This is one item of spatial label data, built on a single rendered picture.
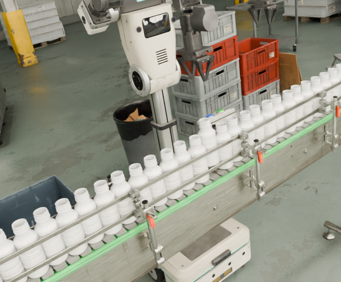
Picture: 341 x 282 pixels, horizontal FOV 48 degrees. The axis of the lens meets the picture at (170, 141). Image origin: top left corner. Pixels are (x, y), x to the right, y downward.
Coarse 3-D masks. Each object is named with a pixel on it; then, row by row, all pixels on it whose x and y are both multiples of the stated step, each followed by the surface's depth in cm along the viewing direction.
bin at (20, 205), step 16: (16, 192) 155; (32, 192) 159; (48, 192) 163; (64, 192) 159; (0, 208) 152; (16, 208) 156; (32, 208) 161; (48, 208) 165; (0, 224) 154; (32, 224) 163
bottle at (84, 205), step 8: (80, 192) 108; (80, 200) 105; (88, 200) 107; (80, 208) 106; (88, 208) 106; (96, 208) 109; (80, 216) 107; (96, 216) 109; (88, 224) 108; (96, 224) 109; (88, 232) 109; (96, 240) 110
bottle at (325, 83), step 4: (324, 72) 160; (320, 76) 159; (324, 76) 158; (328, 76) 159; (320, 80) 160; (324, 80) 159; (328, 80) 159; (320, 84) 160; (324, 84) 159; (328, 84) 159; (324, 88) 159; (328, 92) 160; (328, 96) 161; (328, 100) 161; (328, 108) 163
